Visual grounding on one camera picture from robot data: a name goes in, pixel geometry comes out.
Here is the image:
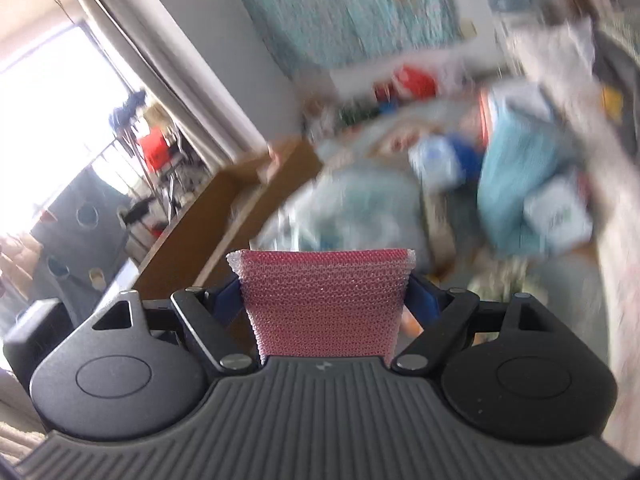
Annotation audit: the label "grey blanket with circles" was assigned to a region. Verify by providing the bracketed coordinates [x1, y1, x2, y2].
[30, 167, 136, 311]

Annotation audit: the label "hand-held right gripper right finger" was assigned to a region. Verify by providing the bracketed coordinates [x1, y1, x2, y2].
[390, 280, 556, 373]

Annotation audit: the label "brown cardboard box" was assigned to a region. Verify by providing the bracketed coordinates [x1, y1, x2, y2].
[135, 137, 323, 291]

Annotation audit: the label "pink mesh sponge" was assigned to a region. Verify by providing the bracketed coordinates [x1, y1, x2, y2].
[226, 247, 417, 365]

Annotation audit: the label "beige curtain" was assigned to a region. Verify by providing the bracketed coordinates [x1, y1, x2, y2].
[57, 0, 273, 171]

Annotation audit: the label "blue wipes packet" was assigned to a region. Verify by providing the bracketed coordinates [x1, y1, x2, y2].
[407, 132, 481, 186]

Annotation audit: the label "white packet green print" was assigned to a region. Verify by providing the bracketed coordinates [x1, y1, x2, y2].
[522, 180, 593, 253]

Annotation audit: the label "green floral cloth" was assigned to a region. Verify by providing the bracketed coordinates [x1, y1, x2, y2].
[465, 257, 536, 306]

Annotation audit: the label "red plastic bag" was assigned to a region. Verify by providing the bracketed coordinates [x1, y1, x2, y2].
[392, 65, 438, 101]

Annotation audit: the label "orange red hanging bag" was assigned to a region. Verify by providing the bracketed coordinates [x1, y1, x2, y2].
[136, 127, 171, 171]

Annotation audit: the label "orange striped towel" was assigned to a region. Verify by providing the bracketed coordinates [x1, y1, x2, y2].
[400, 310, 426, 337]

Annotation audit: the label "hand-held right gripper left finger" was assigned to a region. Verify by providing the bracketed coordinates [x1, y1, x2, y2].
[87, 277, 253, 373]

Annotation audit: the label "teal floral wall cloth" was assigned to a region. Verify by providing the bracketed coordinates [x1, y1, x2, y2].
[225, 0, 461, 68]

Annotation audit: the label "white plastic bag blue print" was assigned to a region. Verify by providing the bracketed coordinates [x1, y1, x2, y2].
[260, 167, 431, 271]

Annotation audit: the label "dark blue hanging clothes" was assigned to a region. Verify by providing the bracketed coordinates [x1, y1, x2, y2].
[109, 89, 148, 128]

